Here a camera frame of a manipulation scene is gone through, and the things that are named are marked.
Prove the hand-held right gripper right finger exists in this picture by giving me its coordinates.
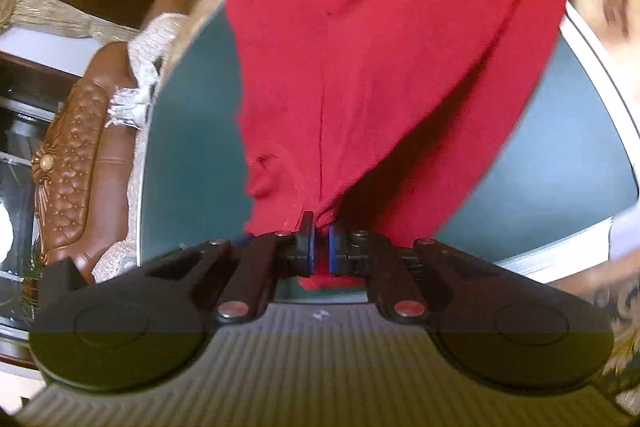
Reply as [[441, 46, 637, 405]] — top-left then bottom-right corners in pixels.
[[327, 222, 497, 324]]

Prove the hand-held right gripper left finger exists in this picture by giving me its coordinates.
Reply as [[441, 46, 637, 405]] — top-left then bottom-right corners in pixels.
[[145, 211, 317, 325]]

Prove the red towel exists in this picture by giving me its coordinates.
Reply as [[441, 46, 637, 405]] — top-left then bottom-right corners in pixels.
[[223, 0, 587, 292]]

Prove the brown tufted leather sofa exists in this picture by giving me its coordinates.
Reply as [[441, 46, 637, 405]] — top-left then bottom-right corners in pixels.
[[31, 41, 147, 284]]

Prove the white lace sofa cover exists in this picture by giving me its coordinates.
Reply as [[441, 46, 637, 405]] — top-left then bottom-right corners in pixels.
[[91, 12, 187, 284]]

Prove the glass display cabinet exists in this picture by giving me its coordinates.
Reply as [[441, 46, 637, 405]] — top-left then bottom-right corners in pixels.
[[0, 52, 68, 350]]

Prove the beige fringed curtain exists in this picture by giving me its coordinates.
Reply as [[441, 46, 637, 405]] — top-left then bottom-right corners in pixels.
[[0, 0, 132, 40]]

